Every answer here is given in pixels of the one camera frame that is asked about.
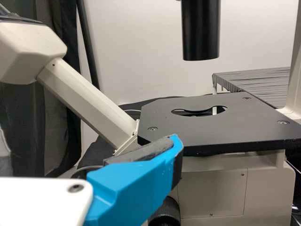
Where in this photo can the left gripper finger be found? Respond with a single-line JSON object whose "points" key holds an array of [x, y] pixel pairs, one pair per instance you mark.
{"points": [[136, 183]]}

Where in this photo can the black platform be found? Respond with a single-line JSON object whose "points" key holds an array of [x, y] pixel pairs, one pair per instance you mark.
{"points": [[258, 82]]}

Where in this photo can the cream microscope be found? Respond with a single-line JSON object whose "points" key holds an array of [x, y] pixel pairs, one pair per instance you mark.
{"points": [[211, 188]]}

